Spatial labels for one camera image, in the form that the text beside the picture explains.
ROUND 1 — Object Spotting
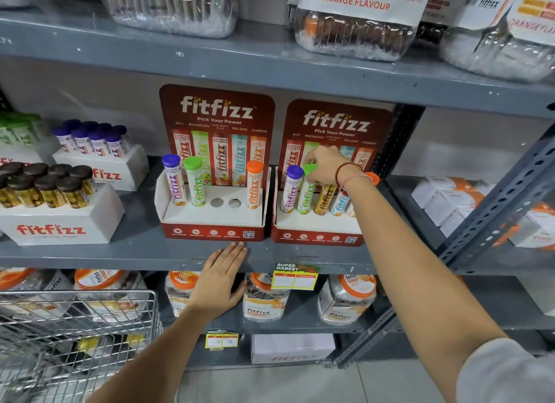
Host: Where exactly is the person's left hand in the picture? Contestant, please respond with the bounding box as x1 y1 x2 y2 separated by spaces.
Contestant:
187 242 249 320

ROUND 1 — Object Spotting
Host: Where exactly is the person's right hand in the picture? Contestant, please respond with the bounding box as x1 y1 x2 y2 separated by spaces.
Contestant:
303 145 363 187

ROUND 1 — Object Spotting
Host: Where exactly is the green cap tablet tube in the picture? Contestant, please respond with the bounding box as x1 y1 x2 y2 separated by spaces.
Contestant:
182 156 207 208
297 164 319 215

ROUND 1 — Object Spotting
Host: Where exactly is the person's right forearm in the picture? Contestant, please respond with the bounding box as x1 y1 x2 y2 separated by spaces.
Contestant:
338 169 510 403

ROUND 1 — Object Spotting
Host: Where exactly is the person's left forearm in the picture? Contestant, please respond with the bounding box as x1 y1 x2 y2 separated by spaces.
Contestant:
87 305 226 403

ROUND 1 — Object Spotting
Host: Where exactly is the gold brown tablet tube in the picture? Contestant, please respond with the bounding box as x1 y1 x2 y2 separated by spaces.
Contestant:
313 183 337 216

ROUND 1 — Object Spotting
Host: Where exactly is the orange lid plastic jar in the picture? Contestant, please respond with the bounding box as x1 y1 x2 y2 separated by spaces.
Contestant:
73 269 148 324
242 273 291 323
0 268 75 322
317 274 377 326
163 271 203 318

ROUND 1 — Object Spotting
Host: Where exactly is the light blue tablet tube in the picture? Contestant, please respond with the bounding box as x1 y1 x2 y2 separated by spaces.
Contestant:
330 192 350 217

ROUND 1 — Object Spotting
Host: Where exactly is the purple cap tablet tube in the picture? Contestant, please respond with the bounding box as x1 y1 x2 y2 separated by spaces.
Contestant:
280 164 304 214
161 154 188 207

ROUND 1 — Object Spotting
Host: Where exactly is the small yellow price tag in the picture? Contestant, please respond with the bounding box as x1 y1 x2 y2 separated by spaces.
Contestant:
205 330 239 351

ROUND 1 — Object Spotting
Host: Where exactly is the orange cap tablet tube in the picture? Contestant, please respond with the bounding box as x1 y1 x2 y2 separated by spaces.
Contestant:
345 171 381 219
245 160 264 210

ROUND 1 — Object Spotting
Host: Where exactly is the large yellow price tag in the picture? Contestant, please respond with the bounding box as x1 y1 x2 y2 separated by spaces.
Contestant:
271 262 322 291

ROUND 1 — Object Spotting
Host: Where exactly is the red white cardboard display stand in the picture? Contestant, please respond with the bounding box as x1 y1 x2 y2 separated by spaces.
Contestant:
271 99 394 247
154 84 276 242

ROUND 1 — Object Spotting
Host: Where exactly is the white cardboard box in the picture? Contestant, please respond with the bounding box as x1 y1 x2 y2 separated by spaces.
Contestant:
250 333 337 365

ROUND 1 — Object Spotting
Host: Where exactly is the white orange carton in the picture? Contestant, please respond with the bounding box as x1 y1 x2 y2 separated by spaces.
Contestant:
410 176 468 209
508 202 555 251
440 207 470 239
424 189 483 226

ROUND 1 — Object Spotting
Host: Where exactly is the yellow labelled packet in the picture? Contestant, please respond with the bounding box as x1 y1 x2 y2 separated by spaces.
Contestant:
76 334 147 360

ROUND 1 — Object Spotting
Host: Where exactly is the grey metal shelf rack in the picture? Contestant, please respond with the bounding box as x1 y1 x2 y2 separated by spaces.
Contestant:
334 108 555 370
0 0 555 370

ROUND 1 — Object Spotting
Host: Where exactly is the white display box red print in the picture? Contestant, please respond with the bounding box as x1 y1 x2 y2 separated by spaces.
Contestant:
0 139 60 166
51 144 151 193
0 183 125 247

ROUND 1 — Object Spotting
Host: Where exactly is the clear jar orange white label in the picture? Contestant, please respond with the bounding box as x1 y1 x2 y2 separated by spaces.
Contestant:
287 0 434 62
438 0 555 84

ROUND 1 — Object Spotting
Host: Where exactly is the group of purple capped tubes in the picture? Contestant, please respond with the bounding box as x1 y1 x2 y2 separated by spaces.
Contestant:
51 119 132 158

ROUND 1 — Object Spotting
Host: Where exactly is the group of brown capped tubes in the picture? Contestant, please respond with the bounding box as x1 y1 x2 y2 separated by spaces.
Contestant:
0 162 97 209

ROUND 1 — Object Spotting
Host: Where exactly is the dark jar white label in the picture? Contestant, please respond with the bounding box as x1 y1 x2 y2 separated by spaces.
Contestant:
415 0 461 46

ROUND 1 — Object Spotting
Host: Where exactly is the clear plastic jar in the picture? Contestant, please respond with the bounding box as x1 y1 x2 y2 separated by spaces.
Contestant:
94 0 242 39

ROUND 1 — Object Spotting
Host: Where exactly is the group of green capped tubes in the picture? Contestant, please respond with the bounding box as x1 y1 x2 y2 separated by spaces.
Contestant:
0 111 49 147

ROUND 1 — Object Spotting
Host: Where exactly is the grey shirt sleeve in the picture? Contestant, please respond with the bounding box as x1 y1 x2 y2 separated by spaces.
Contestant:
455 337 555 403

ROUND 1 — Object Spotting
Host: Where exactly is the red thread bracelet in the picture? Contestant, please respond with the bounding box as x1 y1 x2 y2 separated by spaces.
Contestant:
334 162 363 189

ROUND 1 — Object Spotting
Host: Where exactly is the pink thread bracelet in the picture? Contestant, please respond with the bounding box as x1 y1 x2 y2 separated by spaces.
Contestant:
339 174 374 196

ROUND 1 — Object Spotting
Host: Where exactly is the metal wire shopping cart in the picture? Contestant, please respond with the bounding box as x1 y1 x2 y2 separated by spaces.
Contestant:
0 289 164 403

